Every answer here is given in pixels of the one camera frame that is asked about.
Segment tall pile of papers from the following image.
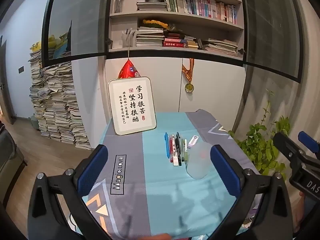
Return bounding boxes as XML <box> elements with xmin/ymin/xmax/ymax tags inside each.
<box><xmin>29</xmin><ymin>47</ymin><xmax>92</xmax><ymax>150</ymax></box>

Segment framed calligraphy board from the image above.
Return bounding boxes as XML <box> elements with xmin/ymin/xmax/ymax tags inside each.
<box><xmin>108</xmin><ymin>76</ymin><xmax>157</xmax><ymax>135</ymax></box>

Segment red pyramid ornament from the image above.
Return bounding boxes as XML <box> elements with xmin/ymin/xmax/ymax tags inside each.
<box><xmin>117</xmin><ymin>47</ymin><xmax>143</xmax><ymax>80</ymax></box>

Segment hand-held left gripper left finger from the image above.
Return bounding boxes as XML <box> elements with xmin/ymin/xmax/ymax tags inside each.
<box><xmin>27</xmin><ymin>144</ymin><xmax>118</xmax><ymax>240</ymax></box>

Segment small stack of books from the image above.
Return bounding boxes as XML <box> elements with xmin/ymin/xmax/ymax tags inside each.
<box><xmin>184</xmin><ymin>35</ymin><xmax>199</xmax><ymax>49</ymax></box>

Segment glass cabinet door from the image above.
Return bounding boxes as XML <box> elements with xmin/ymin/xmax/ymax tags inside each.
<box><xmin>240</xmin><ymin>0</ymin><xmax>308</xmax><ymax>83</ymax></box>
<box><xmin>41</xmin><ymin>0</ymin><xmax>113</xmax><ymax>68</ymax></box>

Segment row of upright books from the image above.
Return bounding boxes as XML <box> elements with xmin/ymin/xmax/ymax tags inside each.
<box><xmin>164</xmin><ymin>0</ymin><xmax>237</xmax><ymax>25</ymax></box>

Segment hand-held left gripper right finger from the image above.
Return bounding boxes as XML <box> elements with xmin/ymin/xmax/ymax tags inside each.
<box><xmin>210</xmin><ymin>144</ymin><xmax>294</xmax><ymax>240</ymax></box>

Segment wide stack of worn magazines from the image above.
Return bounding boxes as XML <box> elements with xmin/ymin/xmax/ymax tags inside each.
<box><xmin>201</xmin><ymin>38</ymin><xmax>238</xmax><ymax>57</ymax></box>

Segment yellow artificial flowers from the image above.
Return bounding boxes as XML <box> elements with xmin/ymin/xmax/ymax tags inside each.
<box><xmin>142</xmin><ymin>19</ymin><xmax>168</xmax><ymax>29</ymax></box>

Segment flat stack of grey books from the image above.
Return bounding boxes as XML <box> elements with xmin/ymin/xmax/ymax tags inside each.
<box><xmin>136</xmin><ymin>0</ymin><xmax>167</xmax><ymax>12</ymax></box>

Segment grey bookshelf cabinet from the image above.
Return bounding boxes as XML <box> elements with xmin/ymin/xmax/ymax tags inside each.
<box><xmin>104</xmin><ymin>0</ymin><xmax>248</xmax><ymax>113</ymax></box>

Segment frosted plastic cup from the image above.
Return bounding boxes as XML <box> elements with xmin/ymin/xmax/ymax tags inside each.
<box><xmin>186</xmin><ymin>141</ymin><xmax>213</xmax><ymax>180</ymax></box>

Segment dark hardcover book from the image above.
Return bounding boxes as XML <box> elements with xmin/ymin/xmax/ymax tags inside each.
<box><xmin>165</xmin><ymin>30</ymin><xmax>184</xmax><ymax>39</ymax></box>

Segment teal grey printed tablecloth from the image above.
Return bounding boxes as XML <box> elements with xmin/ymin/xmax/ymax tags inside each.
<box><xmin>67</xmin><ymin>109</ymin><xmax>260</xmax><ymax>240</ymax></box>

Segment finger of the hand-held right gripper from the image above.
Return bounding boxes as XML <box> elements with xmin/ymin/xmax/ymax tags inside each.
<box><xmin>272</xmin><ymin>132</ymin><xmax>307</xmax><ymax>164</ymax></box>
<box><xmin>298</xmin><ymin>131</ymin><xmax>320</xmax><ymax>159</ymax></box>

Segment black marker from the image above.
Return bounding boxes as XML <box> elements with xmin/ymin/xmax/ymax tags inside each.
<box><xmin>173</xmin><ymin>136</ymin><xmax>179</xmax><ymax>167</ymax></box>

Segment stack of white magazines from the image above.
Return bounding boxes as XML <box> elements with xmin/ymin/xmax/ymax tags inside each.
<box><xmin>136</xmin><ymin>27</ymin><xmax>165</xmax><ymax>47</ymax></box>

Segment white eraser with sleeve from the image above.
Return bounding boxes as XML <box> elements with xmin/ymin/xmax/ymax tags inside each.
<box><xmin>187</xmin><ymin>135</ymin><xmax>200</xmax><ymax>147</ymax></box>

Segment clear glass jar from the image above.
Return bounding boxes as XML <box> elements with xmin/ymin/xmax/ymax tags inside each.
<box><xmin>113</xmin><ymin>0</ymin><xmax>125</xmax><ymax>14</ymax></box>

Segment gold medal with striped ribbon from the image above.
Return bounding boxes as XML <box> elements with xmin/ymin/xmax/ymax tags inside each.
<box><xmin>182</xmin><ymin>58</ymin><xmax>195</xmax><ymax>93</ymax></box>

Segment white pen box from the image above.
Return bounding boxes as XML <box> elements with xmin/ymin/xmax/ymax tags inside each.
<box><xmin>122</xmin><ymin>29</ymin><xmax>137</xmax><ymax>48</ymax></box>

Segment person's right forearm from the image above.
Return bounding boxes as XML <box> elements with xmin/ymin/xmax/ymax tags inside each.
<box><xmin>291</xmin><ymin>192</ymin><xmax>310</xmax><ymax>233</ymax></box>

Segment blue pen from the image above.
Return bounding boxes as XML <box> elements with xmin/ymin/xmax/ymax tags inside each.
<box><xmin>164</xmin><ymin>132</ymin><xmax>170</xmax><ymax>159</ymax></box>

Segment wooden room door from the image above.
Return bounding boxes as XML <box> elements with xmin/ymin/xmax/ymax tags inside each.
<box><xmin>0</xmin><ymin>36</ymin><xmax>15</xmax><ymax>124</ymax></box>

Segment dark chair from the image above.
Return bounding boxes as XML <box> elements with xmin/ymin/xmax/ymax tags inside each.
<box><xmin>0</xmin><ymin>127</ymin><xmax>28</xmax><ymax>203</ymax></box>

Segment green leafy plant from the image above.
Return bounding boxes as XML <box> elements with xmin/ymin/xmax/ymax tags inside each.
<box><xmin>228</xmin><ymin>90</ymin><xmax>292</xmax><ymax>180</ymax></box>

